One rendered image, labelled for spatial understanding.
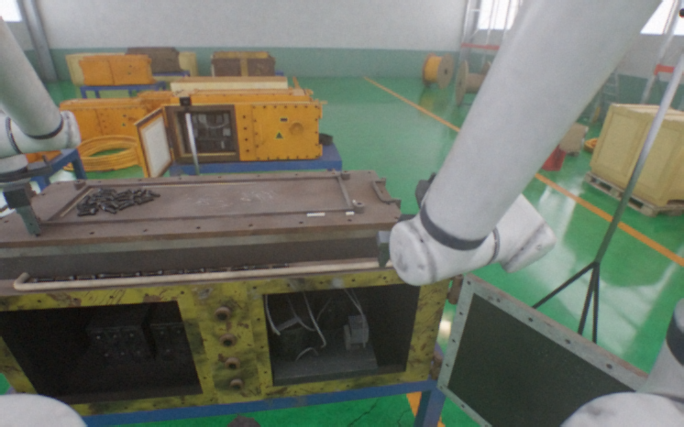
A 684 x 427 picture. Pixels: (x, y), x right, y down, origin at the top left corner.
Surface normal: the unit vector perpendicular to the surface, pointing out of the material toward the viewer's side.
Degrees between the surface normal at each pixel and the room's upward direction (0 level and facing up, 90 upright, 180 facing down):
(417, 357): 90
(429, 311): 90
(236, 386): 90
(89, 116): 90
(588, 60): 109
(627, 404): 8
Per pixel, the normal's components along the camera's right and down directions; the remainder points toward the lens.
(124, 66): 0.18, 0.47
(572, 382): -0.78, 0.28
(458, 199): -0.66, 0.47
